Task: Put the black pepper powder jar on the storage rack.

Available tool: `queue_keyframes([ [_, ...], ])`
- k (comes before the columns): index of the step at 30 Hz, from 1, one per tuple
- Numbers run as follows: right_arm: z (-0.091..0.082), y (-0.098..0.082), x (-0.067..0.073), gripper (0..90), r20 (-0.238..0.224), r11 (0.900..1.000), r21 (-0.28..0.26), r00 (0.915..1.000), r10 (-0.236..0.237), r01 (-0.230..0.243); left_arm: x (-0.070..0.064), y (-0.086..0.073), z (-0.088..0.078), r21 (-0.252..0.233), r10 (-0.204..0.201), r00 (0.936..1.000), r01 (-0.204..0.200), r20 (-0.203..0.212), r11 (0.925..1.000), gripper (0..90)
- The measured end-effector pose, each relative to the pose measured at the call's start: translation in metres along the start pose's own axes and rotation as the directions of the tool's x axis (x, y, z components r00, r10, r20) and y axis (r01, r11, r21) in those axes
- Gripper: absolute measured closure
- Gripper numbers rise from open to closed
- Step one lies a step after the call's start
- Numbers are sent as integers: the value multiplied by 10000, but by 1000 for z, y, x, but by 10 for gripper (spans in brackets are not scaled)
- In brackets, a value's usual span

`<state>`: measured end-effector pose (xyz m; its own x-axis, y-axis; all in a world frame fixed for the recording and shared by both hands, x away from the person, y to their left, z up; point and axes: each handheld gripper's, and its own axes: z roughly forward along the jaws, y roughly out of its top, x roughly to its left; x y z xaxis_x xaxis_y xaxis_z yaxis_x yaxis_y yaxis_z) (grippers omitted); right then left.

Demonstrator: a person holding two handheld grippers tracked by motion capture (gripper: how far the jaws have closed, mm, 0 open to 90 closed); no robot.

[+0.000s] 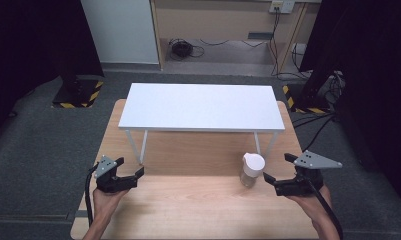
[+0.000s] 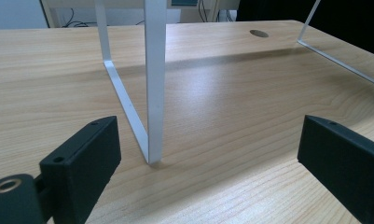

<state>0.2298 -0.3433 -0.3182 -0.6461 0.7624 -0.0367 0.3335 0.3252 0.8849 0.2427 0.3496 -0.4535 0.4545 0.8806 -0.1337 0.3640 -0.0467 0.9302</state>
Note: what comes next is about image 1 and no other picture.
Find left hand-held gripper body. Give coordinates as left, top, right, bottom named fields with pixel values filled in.
left=93, top=154, right=139, bottom=194

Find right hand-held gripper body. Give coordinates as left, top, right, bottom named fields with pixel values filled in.
left=273, top=149, right=343, bottom=197

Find glass jar with white lid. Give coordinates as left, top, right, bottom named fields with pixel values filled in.
left=239, top=152, right=266, bottom=189

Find person's left hand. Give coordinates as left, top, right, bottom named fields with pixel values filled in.
left=92, top=186, right=129, bottom=218

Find person's right hand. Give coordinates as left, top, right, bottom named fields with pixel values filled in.
left=285, top=184, right=333, bottom=222

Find black stand base striped edge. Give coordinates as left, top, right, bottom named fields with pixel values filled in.
left=50, top=74, right=105, bottom=110
left=281, top=83, right=332, bottom=115

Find white metal-legged shelf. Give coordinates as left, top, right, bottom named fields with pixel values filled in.
left=117, top=82, right=286, bottom=166

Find black curtain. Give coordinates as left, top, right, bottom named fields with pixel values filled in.
left=299, top=0, right=401, bottom=211
left=0, top=0, right=105, bottom=145

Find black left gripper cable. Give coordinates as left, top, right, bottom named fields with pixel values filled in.
left=84, top=163, right=100, bottom=228

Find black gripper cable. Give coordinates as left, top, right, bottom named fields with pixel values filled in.
left=302, top=175, right=345, bottom=240
left=84, top=163, right=100, bottom=228

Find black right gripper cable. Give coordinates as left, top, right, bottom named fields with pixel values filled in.
left=302, top=175, right=345, bottom=240

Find black floor cables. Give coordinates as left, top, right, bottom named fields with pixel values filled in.
left=291, top=111, right=338, bottom=153

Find tangled cable bundle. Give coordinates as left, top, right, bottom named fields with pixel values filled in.
left=320, top=70, right=346, bottom=105

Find black cable from socket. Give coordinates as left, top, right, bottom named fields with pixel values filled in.
left=268, top=9, right=310, bottom=81

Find coiled black cable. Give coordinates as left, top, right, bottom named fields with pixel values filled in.
left=167, top=37, right=206, bottom=62

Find white wall panel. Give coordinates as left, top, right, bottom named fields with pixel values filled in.
left=80, top=0, right=160, bottom=65

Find thin black floor cable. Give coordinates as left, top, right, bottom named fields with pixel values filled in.
left=199, top=37, right=270, bottom=48

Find white wall socket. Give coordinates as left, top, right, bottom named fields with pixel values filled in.
left=268, top=0, right=296, bottom=15

